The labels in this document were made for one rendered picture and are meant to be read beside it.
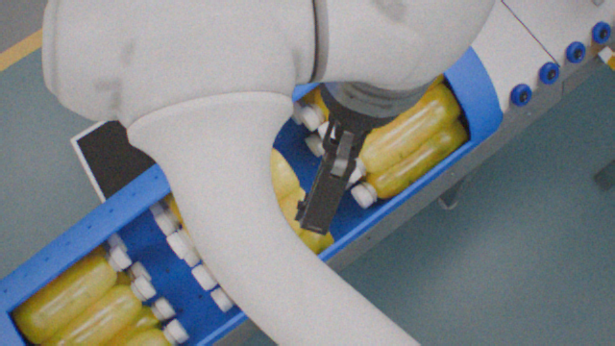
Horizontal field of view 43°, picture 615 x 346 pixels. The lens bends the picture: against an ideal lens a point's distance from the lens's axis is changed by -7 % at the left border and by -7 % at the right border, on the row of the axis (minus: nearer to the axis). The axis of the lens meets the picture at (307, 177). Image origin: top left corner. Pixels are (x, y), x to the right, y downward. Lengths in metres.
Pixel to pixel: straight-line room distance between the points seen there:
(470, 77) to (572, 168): 1.34
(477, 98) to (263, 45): 0.83
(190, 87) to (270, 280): 0.12
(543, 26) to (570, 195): 0.98
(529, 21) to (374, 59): 1.16
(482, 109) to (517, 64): 0.33
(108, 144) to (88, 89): 1.94
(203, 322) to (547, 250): 1.34
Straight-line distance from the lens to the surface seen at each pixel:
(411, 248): 2.42
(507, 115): 1.56
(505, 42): 1.62
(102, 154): 2.42
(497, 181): 2.50
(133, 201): 1.23
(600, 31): 1.63
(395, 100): 0.60
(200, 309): 1.42
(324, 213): 0.72
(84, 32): 0.47
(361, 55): 0.50
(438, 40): 0.51
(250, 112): 0.46
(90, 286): 1.29
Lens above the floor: 2.37
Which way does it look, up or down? 75 degrees down
